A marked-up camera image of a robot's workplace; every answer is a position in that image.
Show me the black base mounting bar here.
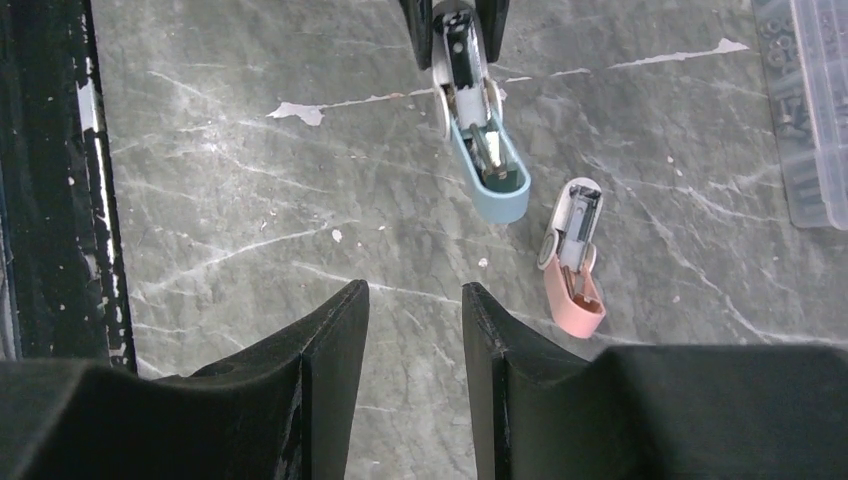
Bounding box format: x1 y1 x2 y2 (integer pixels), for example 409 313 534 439
1 1 137 372

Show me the pink mini stapler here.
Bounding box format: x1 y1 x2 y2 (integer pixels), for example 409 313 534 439
537 177 606 339

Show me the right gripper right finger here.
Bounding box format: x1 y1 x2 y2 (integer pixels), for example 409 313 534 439
462 283 847 479

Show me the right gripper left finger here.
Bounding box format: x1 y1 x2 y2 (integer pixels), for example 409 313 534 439
1 280 369 479

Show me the clear plastic organizer box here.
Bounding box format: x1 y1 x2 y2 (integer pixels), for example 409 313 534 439
752 0 847 230

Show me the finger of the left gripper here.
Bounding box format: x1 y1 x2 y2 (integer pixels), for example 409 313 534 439
475 0 510 63
398 0 433 71

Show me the blue mini stapler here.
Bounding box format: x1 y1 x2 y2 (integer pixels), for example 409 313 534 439
431 1 531 224

